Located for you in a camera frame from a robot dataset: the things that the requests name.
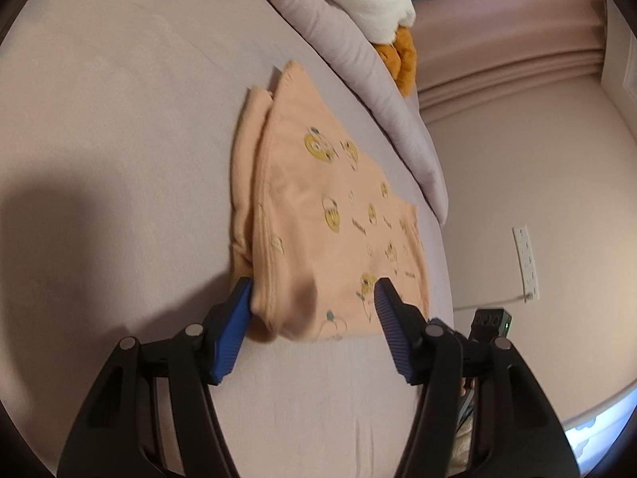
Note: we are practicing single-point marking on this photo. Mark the lilac duvet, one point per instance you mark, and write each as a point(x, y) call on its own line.
point(358, 69)

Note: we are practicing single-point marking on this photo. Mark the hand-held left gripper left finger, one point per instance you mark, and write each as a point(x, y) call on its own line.
point(231, 338)

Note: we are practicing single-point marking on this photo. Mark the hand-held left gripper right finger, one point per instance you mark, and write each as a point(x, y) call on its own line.
point(393, 333)

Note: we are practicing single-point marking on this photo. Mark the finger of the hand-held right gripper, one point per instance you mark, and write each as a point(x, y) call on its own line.
point(440, 322)

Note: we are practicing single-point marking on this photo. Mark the pink curtain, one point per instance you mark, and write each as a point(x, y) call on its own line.
point(497, 45)

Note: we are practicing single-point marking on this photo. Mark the pink duck print shirt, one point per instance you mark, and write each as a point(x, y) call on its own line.
point(308, 219)

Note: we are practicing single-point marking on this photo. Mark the bed with lilac sheet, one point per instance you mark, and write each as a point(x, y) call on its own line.
point(124, 109)

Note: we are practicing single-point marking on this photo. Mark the white power strip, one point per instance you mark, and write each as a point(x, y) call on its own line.
point(526, 264)

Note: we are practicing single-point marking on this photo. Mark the white plush goose toy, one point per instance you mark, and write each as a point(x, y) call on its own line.
point(383, 5)

